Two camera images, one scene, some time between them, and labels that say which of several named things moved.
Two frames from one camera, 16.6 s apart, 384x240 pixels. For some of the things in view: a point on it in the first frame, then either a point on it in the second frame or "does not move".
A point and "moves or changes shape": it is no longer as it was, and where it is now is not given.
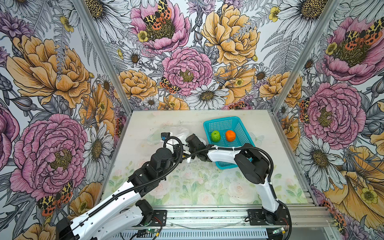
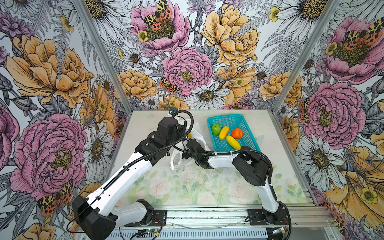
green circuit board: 152,230 does not move
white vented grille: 215,234 does not move
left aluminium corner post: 105,52 does not move
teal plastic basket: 223,125 moves or changes shape
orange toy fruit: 230,136 to 237,133
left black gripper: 176,150 to 181,131
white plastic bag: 174,135 moves or changes shape
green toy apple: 215,136 to 216,129
